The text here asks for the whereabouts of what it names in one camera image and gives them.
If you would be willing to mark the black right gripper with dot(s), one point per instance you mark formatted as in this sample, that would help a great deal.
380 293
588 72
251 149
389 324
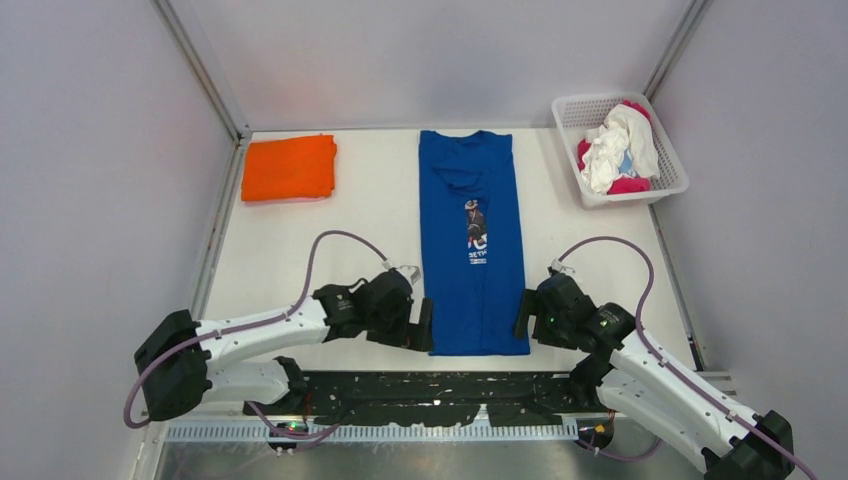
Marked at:
533 304

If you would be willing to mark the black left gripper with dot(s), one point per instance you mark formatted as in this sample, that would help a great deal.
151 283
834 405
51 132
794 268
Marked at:
419 336

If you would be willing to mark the blue panda print t-shirt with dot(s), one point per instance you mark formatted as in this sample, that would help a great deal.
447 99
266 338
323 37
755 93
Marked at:
471 243

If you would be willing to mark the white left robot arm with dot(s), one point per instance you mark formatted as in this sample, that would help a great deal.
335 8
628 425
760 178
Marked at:
185 363

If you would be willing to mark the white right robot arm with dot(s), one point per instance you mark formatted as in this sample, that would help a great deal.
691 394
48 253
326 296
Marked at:
624 371

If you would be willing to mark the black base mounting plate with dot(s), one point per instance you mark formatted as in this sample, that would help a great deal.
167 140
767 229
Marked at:
433 399

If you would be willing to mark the pink crumpled t-shirt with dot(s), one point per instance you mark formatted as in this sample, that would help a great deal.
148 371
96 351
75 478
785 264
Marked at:
629 184

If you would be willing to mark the white plastic laundry basket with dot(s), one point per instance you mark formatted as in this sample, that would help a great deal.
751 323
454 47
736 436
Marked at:
617 149

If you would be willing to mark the white crumpled t-shirt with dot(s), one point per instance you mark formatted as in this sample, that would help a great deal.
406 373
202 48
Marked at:
619 149

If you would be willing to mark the folded orange t-shirt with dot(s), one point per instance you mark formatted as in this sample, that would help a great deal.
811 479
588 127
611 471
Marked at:
290 169

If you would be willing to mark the white slotted cable duct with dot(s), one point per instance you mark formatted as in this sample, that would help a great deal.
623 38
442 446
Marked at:
482 430

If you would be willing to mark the aluminium frame rail left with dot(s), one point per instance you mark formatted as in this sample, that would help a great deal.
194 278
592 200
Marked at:
193 42

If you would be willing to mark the aluminium frame rail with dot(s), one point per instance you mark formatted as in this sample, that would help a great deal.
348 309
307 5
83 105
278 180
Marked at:
676 46
193 42

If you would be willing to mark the aluminium frame rail right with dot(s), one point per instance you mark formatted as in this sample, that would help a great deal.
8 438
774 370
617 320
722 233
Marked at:
676 46

